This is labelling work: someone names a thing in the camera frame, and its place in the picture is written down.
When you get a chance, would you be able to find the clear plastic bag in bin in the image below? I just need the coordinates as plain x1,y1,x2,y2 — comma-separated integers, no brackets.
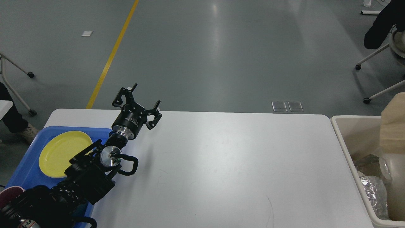
353,154,392,185

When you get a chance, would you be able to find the blue plastic tray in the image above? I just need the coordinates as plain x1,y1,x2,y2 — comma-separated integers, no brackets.
1,126,120,228

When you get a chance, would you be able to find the white plastic bin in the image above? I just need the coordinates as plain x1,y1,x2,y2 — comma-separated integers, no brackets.
330,116,404,228

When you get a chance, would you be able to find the white rolling rack leg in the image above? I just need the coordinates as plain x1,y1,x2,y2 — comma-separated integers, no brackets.
0,52,37,117

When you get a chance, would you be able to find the right floor outlet cover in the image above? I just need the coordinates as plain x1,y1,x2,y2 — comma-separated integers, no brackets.
288,101,304,112

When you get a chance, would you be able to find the left floor outlet cover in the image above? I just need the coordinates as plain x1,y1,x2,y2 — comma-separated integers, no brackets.
271,101,288,112

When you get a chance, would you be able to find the white office chair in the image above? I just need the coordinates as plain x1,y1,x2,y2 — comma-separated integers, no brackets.
355,25,405,104

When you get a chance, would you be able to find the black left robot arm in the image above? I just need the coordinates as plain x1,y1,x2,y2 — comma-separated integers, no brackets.
1,84,162,228

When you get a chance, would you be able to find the silver foil bag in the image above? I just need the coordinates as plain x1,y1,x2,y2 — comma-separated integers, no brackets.
360,176,390,220

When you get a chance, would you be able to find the brown paper bag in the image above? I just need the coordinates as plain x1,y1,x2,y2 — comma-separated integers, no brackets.
379,92,405,155

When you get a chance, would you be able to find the dark teal mug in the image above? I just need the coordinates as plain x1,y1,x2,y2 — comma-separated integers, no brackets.
72,202,89,217

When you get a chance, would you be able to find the person's foot in shoe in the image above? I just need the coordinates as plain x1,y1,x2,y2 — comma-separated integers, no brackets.
0,83,39,144

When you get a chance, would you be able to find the pink mug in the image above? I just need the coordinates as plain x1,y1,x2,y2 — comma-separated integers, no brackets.
0,186,25,209

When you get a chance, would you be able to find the yellow plate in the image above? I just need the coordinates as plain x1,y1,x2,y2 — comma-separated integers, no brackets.
39,131,92,178

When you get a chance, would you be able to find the floor outlet cover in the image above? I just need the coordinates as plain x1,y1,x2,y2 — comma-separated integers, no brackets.
271,101,288,112
288,101,304,112

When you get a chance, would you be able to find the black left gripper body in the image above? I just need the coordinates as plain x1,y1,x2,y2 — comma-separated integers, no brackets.
112,108,147,140

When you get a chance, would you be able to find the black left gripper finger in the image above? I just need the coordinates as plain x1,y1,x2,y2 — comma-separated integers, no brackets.
144,100,162,130
111,83,138,110

